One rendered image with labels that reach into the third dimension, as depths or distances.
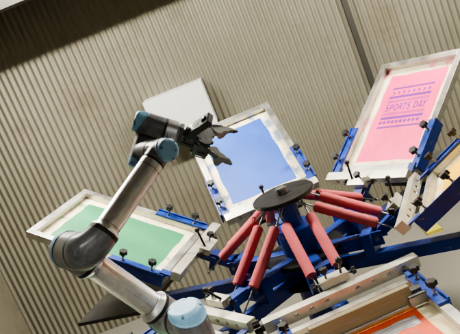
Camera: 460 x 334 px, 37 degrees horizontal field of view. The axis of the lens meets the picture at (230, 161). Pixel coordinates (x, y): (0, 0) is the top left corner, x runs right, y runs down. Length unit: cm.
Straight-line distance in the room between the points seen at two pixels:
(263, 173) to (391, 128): 81
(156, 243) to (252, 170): 82
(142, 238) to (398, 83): 174
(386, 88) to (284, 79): 162
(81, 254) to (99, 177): 384
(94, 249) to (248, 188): 217
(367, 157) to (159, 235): 124
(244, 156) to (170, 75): 157
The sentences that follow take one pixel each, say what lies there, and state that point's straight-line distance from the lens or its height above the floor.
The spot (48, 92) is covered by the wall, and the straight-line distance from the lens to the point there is 581.
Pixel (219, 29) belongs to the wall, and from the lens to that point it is 561.
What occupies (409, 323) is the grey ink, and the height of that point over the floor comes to 96.
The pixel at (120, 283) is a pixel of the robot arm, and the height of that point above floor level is 157.
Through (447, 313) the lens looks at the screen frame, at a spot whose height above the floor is 99.
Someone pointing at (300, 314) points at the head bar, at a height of 101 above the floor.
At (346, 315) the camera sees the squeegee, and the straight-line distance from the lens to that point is 261.
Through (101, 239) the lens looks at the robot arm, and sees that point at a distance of 203.
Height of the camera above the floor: 225
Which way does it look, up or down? 12 degrees down
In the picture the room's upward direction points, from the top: 22 degrees counter-clockwise
